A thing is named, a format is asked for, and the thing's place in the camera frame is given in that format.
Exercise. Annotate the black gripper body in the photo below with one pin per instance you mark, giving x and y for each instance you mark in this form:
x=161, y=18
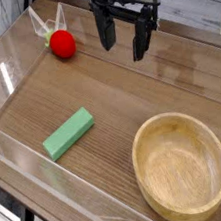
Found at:
x=125, y=10

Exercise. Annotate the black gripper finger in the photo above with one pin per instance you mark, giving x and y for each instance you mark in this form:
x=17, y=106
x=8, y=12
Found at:
x=141, y=39
x=105, y=26

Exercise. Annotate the green rectangular block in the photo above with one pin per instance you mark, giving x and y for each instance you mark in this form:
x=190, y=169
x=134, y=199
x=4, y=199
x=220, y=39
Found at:
x=68, y=133

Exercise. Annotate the brown wooden bowl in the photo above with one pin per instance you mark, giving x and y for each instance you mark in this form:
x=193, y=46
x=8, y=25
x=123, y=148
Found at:
x=177, y=162

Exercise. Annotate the red ball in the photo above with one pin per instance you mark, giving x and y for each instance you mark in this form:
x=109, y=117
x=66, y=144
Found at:
x=62, y=43

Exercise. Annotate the small light green object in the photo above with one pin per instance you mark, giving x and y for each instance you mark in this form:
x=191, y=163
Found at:
x=47, y=36

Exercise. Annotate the clear acrylic tray walls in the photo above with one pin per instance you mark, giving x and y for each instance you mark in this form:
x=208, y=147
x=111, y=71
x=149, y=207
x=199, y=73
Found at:
x=94, y=180

